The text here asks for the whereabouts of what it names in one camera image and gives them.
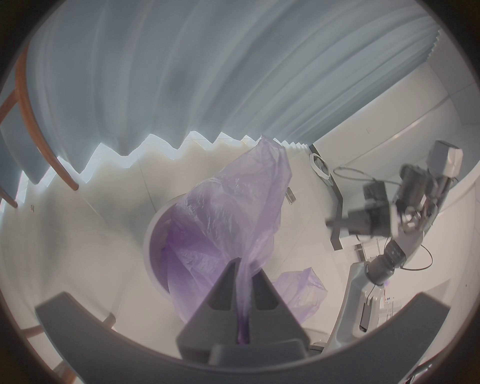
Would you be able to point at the cream padded wooden chair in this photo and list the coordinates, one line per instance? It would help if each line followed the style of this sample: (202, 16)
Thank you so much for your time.
(72, 183)

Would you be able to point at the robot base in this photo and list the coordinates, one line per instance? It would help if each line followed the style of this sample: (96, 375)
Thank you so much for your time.
(390, 305)

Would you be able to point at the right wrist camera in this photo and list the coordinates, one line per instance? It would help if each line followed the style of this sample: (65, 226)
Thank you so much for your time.
(375, 193)

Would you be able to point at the white trash bin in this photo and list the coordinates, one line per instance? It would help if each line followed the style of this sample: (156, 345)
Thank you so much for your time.
(157, 247)

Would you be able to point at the purple plastic bag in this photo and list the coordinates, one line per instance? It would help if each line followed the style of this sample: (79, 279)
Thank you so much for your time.
(232, 195)

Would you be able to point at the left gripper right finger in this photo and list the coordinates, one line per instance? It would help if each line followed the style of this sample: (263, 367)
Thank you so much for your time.
(279, 322)

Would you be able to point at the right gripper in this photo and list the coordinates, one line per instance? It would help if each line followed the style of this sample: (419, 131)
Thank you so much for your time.
(375, 221)

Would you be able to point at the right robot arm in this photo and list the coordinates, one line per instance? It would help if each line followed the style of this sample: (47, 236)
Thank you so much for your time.
(377, 270)

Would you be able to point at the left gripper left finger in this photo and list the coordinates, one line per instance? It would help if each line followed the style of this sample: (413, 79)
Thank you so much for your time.
(202, 326)

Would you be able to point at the pale blue curtain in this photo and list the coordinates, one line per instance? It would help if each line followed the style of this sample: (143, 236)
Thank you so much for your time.
(225, 67)

